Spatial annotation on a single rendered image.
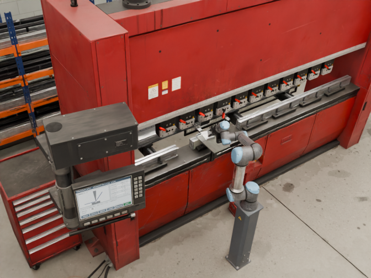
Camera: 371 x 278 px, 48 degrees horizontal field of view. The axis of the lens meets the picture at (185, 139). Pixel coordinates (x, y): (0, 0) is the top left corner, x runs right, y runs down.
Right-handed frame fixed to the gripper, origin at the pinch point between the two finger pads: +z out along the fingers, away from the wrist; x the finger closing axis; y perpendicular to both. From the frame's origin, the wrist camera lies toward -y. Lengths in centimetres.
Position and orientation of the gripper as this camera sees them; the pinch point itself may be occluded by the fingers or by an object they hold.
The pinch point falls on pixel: (211, 136)
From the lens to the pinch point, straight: 378.6
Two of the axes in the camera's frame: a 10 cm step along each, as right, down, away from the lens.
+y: -2.7, -9.5, 1.4
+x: -9.2, 2.1, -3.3
